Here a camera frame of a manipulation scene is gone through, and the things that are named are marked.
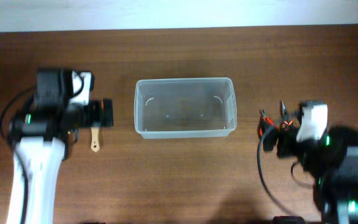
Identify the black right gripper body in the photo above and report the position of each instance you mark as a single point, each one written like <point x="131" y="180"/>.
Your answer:
<point x="288" y="147"/>

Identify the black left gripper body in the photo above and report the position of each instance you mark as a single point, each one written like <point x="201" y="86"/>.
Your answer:
<point x="91" y="116"/>

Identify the orange scraper with wooden handle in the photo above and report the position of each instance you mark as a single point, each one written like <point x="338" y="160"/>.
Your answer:
<point x="95" y="146"/>

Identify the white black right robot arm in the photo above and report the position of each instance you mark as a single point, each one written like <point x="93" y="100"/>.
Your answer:
<point x="333" y="163"/>

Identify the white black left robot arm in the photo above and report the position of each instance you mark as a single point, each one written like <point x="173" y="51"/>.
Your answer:
<point x="41" y="133"/>

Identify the clear plastic container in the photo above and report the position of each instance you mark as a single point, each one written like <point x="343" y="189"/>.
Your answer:
<point x="185" y="108"/>

